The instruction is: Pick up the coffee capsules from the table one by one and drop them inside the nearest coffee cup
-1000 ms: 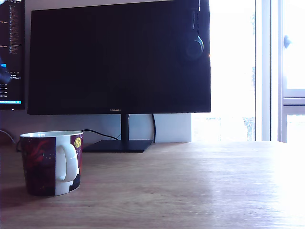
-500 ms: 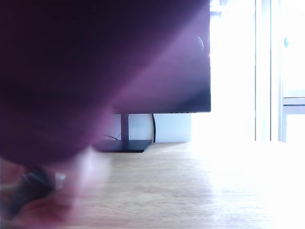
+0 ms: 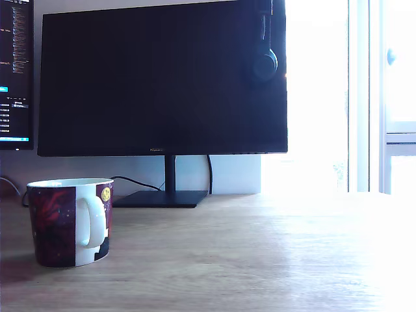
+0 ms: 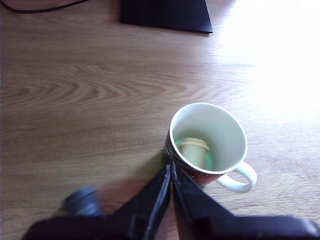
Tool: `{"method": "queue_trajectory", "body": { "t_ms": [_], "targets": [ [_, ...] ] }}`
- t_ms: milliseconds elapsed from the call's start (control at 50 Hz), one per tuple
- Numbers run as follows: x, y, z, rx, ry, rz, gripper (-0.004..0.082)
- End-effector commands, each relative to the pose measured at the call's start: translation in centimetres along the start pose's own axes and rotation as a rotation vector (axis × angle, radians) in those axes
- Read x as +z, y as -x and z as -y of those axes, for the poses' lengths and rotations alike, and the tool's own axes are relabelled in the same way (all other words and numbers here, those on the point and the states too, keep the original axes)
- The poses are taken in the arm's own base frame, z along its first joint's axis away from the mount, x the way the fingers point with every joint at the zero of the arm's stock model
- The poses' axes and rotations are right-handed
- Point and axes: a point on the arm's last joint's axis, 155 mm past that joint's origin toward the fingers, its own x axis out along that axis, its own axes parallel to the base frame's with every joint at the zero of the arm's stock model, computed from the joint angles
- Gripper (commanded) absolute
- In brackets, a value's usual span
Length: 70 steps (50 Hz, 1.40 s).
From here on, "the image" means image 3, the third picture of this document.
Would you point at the black headphones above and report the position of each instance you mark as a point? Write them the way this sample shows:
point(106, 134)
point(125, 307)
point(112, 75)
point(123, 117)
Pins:
point(265, 65)

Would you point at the white window frame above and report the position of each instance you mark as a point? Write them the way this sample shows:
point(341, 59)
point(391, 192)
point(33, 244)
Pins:
point(362, 97)

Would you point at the dark red patterned mug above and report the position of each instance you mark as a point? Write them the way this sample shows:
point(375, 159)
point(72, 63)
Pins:
point(55, 221)

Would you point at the black Huawei monitor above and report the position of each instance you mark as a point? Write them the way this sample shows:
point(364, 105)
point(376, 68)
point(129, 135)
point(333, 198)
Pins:
point(162, 81)

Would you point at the monitor showing text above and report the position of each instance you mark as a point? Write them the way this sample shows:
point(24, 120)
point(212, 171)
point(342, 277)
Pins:
point(16, 65)

